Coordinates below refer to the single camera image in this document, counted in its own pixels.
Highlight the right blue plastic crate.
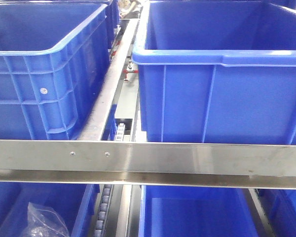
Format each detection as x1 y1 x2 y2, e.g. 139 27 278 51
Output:
132 0 296 145

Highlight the clear plastic bag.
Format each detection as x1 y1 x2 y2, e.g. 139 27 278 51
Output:
20 202 70 237

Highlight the stainless steel shelf rail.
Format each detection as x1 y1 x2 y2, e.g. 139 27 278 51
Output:
0 140 296 189

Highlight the lower middle blue crate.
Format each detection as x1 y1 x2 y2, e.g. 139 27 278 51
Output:
139 185 258 237

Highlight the left blue plastic crate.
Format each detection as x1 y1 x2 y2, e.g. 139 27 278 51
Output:
0 2 110 140

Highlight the blue plastic crate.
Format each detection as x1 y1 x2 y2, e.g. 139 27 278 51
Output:
132 0 296 145
0 2 110 140

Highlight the lower left blue crate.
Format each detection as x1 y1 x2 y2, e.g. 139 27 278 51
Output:
0 182 99 237

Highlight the far right blue crate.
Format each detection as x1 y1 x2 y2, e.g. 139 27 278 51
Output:
258 189 296 237

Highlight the roller conveyor track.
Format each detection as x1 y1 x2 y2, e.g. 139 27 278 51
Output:
94 184 113 237

